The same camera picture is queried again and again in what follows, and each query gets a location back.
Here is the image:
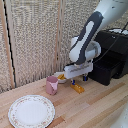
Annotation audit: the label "yellow food pieces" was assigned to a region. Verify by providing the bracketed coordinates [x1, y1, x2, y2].
[57, 73, 67, 81]

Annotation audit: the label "small white bowl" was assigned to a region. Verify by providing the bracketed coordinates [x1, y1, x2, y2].
[53, 71, 69, 84]

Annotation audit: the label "black air fryer housing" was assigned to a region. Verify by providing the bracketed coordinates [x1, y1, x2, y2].
[94, 28, 128, 80]

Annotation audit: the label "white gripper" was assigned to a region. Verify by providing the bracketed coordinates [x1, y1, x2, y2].
[63, 62, 95, 86]

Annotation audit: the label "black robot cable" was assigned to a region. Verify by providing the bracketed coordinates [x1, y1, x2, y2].
[93, 21, 128, 64]

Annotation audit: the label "white floral-rim plate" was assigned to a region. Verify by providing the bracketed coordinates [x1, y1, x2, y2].
[7, 94, 56, 128]

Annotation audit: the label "woven folding screen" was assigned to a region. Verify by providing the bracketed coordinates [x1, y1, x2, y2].
[0, 0, 128, 94]

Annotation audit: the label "pink mug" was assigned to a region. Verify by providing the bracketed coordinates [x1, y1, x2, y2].
[45, 75, 60, 96]

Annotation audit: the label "black air fryer drawer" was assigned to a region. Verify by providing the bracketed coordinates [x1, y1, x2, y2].
[87, 57, 123, 87]

